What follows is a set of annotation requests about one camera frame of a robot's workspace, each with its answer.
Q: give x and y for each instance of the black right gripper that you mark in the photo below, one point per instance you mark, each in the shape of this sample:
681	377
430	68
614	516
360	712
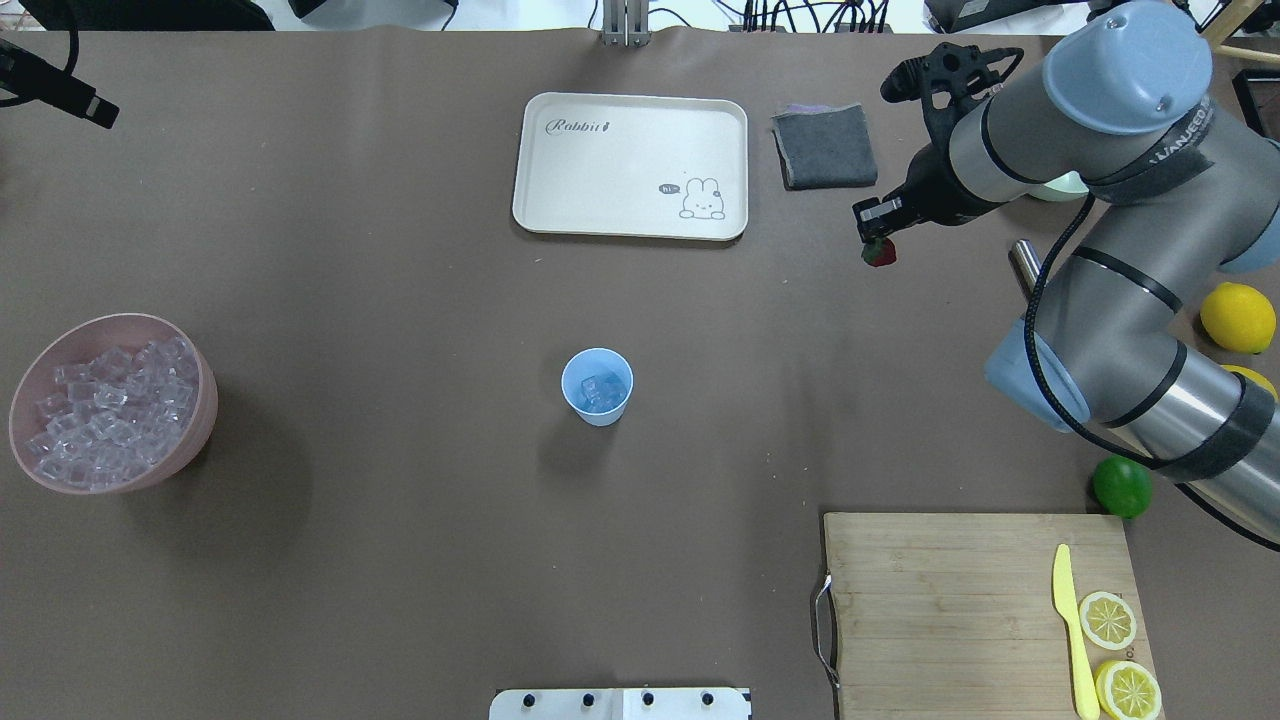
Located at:
931	196

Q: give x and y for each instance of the red strawberry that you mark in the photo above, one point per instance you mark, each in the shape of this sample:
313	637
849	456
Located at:
879	251

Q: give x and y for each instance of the clear ice cube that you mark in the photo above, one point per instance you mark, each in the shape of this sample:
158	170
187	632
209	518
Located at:
602	393

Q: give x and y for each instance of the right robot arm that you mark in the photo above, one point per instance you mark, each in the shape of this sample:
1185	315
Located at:
1188	190

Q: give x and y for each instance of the light blue cup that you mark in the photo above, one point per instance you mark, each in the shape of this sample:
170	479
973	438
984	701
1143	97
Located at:
593	361

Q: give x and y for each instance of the pile of clear ice cubes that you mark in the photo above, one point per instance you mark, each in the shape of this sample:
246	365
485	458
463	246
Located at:
115	417

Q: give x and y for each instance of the grey folded cloth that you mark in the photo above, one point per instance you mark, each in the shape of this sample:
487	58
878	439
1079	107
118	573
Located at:
825	148

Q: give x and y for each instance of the steel muddler black tip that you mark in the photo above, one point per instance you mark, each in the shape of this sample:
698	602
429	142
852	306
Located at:
1026	263

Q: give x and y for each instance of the mint green bowl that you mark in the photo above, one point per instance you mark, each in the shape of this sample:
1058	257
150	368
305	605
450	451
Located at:
1065	188

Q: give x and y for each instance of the cream rabbit tray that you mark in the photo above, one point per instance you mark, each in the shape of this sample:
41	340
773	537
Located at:
633	166

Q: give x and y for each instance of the green lime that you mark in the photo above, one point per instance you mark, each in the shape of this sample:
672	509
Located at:
1123	488

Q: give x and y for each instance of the whole yellow lemon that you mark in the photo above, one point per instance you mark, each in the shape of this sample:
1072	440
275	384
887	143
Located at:
1239	318
1254	377

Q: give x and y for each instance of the wooden cutting board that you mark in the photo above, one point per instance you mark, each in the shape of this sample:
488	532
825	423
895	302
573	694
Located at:
949	615

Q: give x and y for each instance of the yellow plastic knife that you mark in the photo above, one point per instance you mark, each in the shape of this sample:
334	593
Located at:
1063	597

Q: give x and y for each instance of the upper lemon half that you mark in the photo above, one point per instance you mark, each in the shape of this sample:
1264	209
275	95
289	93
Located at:
1128	690

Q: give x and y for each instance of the pink bowl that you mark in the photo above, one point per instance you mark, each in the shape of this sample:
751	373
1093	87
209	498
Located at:
85	342

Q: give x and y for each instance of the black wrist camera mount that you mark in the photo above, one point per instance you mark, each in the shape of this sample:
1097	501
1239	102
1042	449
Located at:
949	82

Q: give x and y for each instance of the aluminium frame post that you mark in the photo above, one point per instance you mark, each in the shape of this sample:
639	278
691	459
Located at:
625	23

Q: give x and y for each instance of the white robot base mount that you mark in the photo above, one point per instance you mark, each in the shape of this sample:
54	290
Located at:
623	703

